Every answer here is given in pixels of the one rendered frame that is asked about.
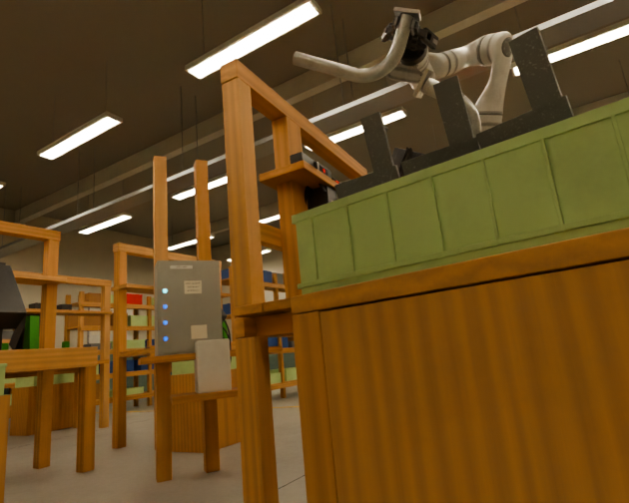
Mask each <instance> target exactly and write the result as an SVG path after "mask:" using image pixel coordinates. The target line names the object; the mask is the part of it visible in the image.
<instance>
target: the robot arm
mask: <svg viewBox="0 0 629 503"><path fill-rule="evenodd" d="M398 20H399V16H396V17H395V18H393V21H392V23H389V24H388V25H387V26H386V27H385V29H384V30H383V33H382V37H381V42H386V41H389V40H390V41H391V42H393V38H394V35H395V31H396V27H397V23H398ZM392 34H393V36H392ZM511 40H513V37H512V35H511V34H510V33H509V32H498V33H493V34H488V35H484V36H482V37H480V38H478V39H477V40H475V41H473V42H471V43H469V44H468V45H465V46H463V47H460V48H455V49H451V50H447V51H443V52H440V53H429V52H428V47H429V48H430V49H432V50H435V49H436V45H437V42H438V37H437V36H436V35H435V34H434V33H432V32H431V31H430V30H429V29H428V28H423V29H421V28H420V26H419V23H418V22H417V21H416V19H414V18H412V21H411V24H410V33H409V36H408V40H407V44H406V47H405V51H404V53H403V55H402V58H401V59H400V61H399V62H400V64H399V65H398V66H396V67H395V68H394V69H393V70H392V71H391V72H390V73H388V74H387V76H388V78H389V79H390V80H394V81H400V82H405V83H409V84H410V86H411V88H412V89H413V90H414V91H415V89H416V87H417V85H418V83H419V81H420V79H421V77H422V75H423V73H424V71H425V69H426V68H427V69H429V70H431V71H433V72H434V73H433V76H432V78H431V79H433V80H435V79H441V78H444V77H447V76H450V75H453V74H456V73H458V72H459V71H461V70H462V69H463V68H466V67H471V66H491V72H490V77H489V81H488V83H487V85H486V87H485V89H484V91H483V92H482V94H481V95H480V97H479V99H478V100H477V102H476V104H475V108H476V110H477V112H478V114H479V117H480V122H481V132H483V131H485V130H488V129H490V128H492V127H494V126H497V125H499V124H501V123H502V115H503V104H504V97H505V90H506V84H507V79H508V75H509V70H510V66H511V61H512V57H513V55H512V52H511V49H510V47H509V44H508V42H509V41H511Z"/></svg>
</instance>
